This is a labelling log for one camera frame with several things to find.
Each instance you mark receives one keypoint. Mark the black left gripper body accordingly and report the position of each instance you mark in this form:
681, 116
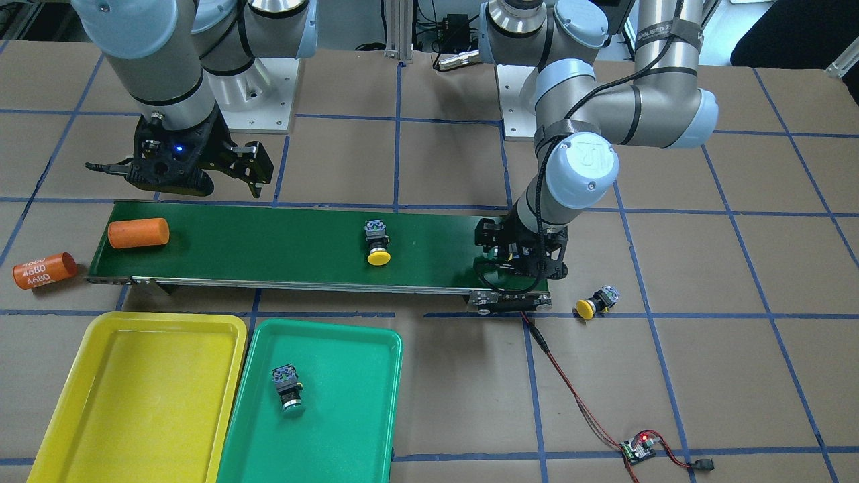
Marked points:
518, 236

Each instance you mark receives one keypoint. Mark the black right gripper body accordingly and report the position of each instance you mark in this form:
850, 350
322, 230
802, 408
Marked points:
218, 143

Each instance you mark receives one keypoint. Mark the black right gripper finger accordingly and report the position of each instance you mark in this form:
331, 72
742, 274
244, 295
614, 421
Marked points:
116, 169

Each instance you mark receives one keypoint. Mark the plain orange cylinder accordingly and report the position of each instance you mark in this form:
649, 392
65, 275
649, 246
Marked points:
138, 233

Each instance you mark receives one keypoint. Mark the yellow push button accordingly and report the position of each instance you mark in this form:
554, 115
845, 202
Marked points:
377, 242
599, 303

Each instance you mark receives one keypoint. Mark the orange cylinder with numbers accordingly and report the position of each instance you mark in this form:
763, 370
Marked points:
40, 272

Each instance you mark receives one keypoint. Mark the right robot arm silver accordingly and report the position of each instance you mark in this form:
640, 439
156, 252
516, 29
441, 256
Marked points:
186, 63

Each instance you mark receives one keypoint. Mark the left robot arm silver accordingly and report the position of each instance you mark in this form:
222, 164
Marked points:
580, 121

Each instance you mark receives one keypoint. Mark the green conveyor belt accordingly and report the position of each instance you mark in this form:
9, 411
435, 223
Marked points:
264, 247

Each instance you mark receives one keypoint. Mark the green plastic tray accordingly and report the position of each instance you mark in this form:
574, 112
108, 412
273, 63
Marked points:
350, 377

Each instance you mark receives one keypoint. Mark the yellow plastic tray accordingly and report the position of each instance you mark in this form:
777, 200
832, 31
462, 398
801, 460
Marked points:
148, 399

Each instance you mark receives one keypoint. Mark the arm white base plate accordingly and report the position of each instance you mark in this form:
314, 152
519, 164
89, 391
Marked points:
516, 87
268, 100

